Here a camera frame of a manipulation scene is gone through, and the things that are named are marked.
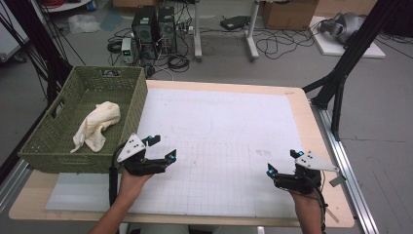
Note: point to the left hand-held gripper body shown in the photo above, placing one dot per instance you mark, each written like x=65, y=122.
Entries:
x=136, y=165

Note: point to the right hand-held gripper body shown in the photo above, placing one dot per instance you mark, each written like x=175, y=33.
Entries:
x=305, y=178

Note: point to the cream printed cloth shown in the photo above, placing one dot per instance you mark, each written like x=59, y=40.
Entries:
x=95, y=125

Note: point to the green woven basket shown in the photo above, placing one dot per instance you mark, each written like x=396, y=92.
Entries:
x=94, y=84

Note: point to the person's left hand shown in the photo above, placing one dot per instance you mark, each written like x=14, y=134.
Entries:
x=131, y=185

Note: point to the person's right hand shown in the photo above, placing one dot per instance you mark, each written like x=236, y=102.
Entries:
x=307, y=201

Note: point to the grey tape piece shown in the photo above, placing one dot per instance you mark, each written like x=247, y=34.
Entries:
x=337, y=180

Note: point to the light wooden table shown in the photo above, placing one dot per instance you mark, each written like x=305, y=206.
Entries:
x=308, y=110

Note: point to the thin wooden stick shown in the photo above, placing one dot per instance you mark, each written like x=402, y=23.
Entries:
x=332, y=215

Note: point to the white grid mat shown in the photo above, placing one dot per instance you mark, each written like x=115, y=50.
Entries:
x=214, y=130

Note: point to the grey power supply unit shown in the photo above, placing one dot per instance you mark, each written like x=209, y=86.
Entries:
x=127, y=48

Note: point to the narrow black computer tower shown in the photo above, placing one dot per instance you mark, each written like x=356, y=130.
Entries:
x=167, y=31

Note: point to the wide black computer tower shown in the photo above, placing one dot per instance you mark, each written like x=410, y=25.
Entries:
x=144, y=29

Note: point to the white floor board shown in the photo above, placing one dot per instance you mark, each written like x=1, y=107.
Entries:
x=331, y=47

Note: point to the white desk leg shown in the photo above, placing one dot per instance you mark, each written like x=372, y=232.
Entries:
x=251, y=35
x=197, y=32

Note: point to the clear plastic bag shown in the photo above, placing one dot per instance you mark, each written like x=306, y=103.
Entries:
x=83, y=24

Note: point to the grey rounded device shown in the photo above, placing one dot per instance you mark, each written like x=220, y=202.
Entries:
x=347, y=26

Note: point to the large cardboard box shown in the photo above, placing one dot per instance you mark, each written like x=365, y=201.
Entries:
x=289, y=14

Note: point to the flat black device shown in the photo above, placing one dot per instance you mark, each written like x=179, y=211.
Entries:
x=234, y=22

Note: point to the white cabinet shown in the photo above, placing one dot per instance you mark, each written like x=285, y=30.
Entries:
x=9, y=39

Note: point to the aluminium rail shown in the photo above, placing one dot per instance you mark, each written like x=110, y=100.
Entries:
x=13, y=182
x=350, y=169

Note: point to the black metal frame stand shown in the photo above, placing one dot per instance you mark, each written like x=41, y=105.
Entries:
x=39, y=39
x=354, y=48

